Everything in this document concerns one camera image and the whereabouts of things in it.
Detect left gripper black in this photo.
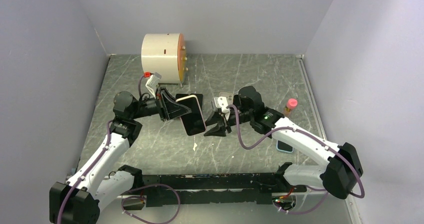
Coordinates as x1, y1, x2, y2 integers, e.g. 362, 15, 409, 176
130, 86, 192, 121

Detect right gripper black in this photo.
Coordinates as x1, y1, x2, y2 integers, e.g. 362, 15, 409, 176
202, 107, 253, 137

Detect phone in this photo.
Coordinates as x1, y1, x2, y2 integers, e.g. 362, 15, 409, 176
276, 140, 294, 153
175, 93, 188, 99
177, 94, 206, 136

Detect black smartphone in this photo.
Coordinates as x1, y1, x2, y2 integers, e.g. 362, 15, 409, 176
192, 93, 204, 110

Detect beige phone case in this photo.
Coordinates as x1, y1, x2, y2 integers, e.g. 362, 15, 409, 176
218, 92, 234, 101

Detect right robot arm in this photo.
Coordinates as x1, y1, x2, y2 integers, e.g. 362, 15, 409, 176
205, 86, 365, 200

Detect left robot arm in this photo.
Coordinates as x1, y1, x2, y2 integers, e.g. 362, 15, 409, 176
49, 88, 193, 224

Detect phone in blue case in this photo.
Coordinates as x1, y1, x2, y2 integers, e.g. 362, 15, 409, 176
276, 140, 294, 153

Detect white cylindrical drum device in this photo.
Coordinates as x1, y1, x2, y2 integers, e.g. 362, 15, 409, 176
140, 33, 188, 86

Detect pink capped small bottle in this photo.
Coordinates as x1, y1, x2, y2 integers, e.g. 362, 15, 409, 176
282, 98, 298, 117

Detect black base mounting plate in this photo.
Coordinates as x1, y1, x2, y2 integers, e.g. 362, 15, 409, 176
125, 173, 307, 207

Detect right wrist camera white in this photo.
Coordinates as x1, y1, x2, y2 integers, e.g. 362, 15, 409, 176
212, 96, 230, 114

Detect aluminium frame rail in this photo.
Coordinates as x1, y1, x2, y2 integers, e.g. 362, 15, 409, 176
52, 168, 364, 224

